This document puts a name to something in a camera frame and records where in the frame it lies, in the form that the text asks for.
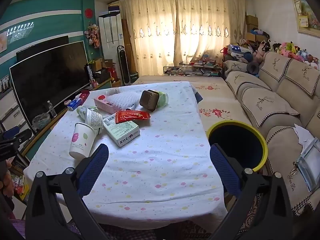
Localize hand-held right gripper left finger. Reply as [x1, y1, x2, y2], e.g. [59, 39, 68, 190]
[25, 144, 110, 240]

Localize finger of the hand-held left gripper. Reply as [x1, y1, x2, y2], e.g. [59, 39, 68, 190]
[0, 126, 33, 146]

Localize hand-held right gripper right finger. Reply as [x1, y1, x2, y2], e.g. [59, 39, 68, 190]
[209, 144, 294, 240]

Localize dark bin with yellow rim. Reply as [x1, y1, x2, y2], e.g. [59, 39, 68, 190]
[206, 120, 268, 172]

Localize white floral paper cup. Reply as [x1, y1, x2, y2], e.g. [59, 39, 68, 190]
[69, 122, 97, 160]

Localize green and white carton box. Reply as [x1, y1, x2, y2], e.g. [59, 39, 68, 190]
[102, 114, 140, 147]

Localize red snack packet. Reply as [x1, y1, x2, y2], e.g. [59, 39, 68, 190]
[115, 109, 151, 124]

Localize white foam net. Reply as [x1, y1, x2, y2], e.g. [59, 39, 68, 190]
[109, 91, 143, 109]

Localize green container with brown lid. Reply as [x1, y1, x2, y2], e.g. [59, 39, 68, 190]
[139, 89, 169, 112]

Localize person's left hand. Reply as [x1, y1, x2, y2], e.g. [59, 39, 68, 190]
[0, 159, 15, 198]

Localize white drawer unit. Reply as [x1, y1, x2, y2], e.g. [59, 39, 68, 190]
[0, 87, 28, 133]

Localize glass ashtray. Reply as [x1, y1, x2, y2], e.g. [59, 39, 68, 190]
[32, 113, 50, 130]

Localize pile of colourful books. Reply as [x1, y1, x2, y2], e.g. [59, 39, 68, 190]
[10, 160, 29, 200]

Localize clear water bottle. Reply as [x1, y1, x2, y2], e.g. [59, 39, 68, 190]
[47, 100, 57, 118]

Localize small framed photos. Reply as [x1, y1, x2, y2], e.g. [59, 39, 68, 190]
[0, 76, 10, 93]

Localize green label plastic bottle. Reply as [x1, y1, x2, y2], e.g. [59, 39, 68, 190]
[76, 106, 103, 135]

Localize white floral tablecloth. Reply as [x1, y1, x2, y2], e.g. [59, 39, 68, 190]
[24, 81, 228, 230]

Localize large black television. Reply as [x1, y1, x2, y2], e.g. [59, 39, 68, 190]
[9, 41, 92, 128]

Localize pink strawberry carton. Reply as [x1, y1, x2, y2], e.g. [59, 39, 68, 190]
[94, 94, 125, 114]

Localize blue tissue pack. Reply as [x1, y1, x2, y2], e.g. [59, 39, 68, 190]
[67, 99, 84, 111]

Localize beige floral mat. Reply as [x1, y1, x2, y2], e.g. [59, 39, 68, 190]
[130, 75, 250, 130]

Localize beige sofa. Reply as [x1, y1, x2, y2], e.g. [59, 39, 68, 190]
[222, 51, 320, 217]

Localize clear zip bag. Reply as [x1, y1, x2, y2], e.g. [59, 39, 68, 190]
[295, 137, 320, 192]

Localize white paper sheet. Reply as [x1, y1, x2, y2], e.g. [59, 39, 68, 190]
[292, 124, 317, 145]

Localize black screen behind television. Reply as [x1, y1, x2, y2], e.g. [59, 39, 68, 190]
[16, 35, 70, 62]

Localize black tall carton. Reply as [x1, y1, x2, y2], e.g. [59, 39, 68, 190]
[86, 64, 95, 82]

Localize open cardboard box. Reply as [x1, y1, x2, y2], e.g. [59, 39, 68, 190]
[87, 59, 117, 84]

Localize glass coffee table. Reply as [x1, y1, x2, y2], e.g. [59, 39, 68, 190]
[163, 64, 223, 77]

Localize dark round cushion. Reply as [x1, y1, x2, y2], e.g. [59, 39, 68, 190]
[246, 61, 260, 74]

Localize black tower fan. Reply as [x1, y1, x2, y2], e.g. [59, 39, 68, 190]
[117, 45, 132, 85]

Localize blue star blanket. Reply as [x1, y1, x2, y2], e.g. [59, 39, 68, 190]
[229, 44, 253, 55]

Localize artificial flower decoration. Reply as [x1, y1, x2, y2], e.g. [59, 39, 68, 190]
[84, 24, 100, 48]

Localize brown cardboard sheet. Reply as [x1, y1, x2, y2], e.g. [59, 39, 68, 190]
[121, 19, 138, 77]

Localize pile of plush toys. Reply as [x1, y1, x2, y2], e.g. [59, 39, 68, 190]
[227, 39, 320, 70]

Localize stack of cardboard boxes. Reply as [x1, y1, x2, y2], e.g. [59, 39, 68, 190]
[245, 15, 268, 43]

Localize cream embroidered curtain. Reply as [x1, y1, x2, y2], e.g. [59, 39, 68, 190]
[119, 0, 177, 77]
[174, 0, 248, 65]

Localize framed flower picture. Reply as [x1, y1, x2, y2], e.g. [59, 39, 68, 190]
[289, 0, 320, 34]

